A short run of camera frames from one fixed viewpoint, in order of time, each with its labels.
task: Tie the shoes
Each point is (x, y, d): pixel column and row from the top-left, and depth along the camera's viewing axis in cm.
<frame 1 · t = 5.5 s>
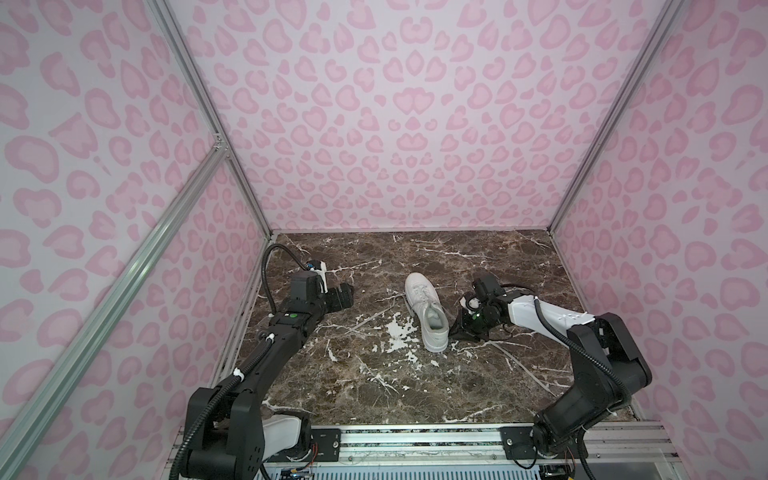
left hand: (342, 286, 86), fingers open
right hand: (452, 331, 87), fingers open
white sneaker: (431, 311, 90), point 9 cm above the table

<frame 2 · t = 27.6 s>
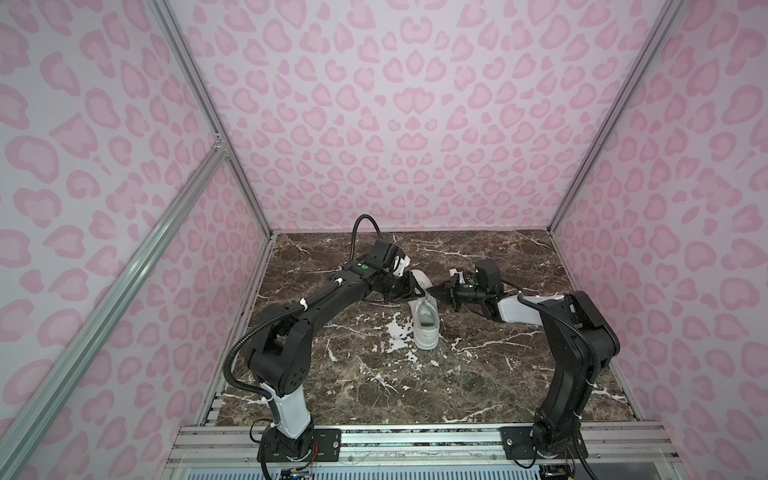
left hand: (426, 290, 83), fingers open
right hand: (430, 287, 88), fingers closed
white sneaker: (426, 326, 86), point 10 cm above the table

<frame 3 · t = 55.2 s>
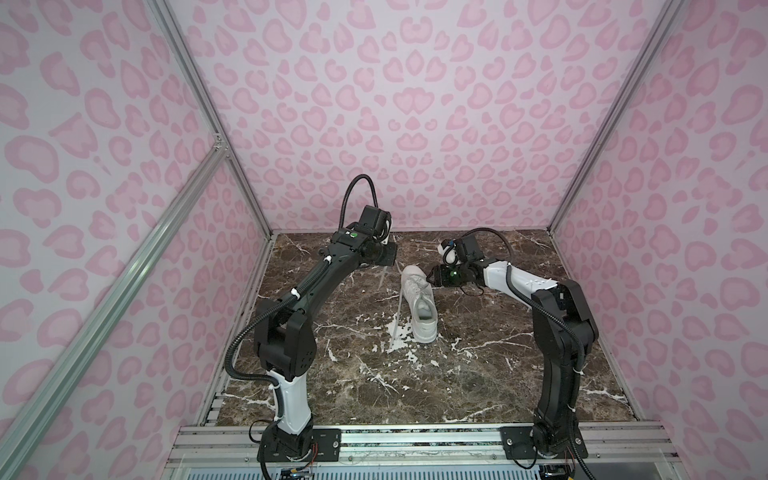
left hand: (391, 249, 87), fingers closed
right hand: (436, 274, 96), fingers open
the named things where they were.

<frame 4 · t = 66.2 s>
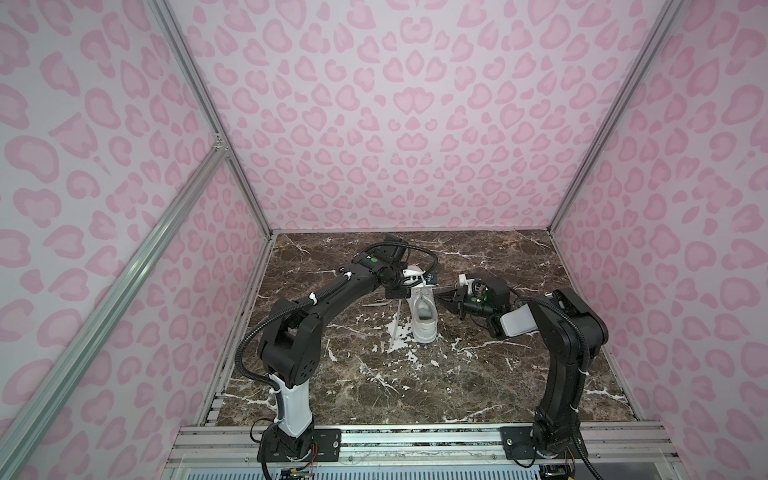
left hand: (409, 275, 89), fingers closed
right hand: (438, 296, 90), fingers closed
the named things where they were.

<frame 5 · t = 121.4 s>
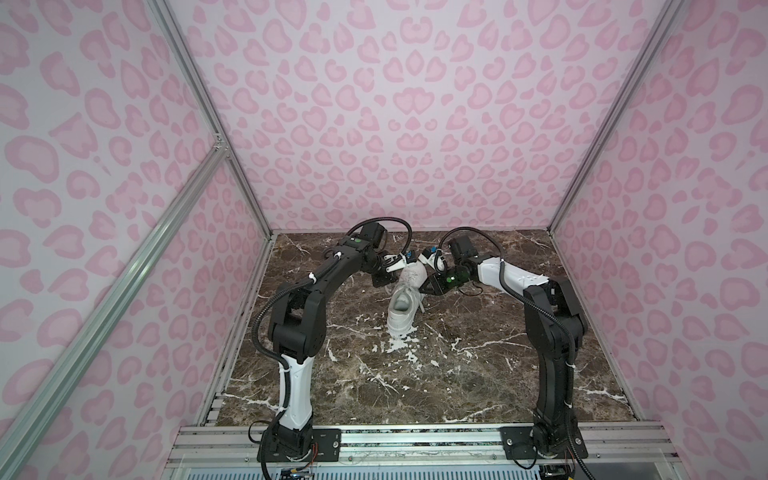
left hand: (395, 268, 94), fingers closed
right hand: (426, 284, 94), fingers open
white sneaker: (405, 300, 94), point 7 cm above the table

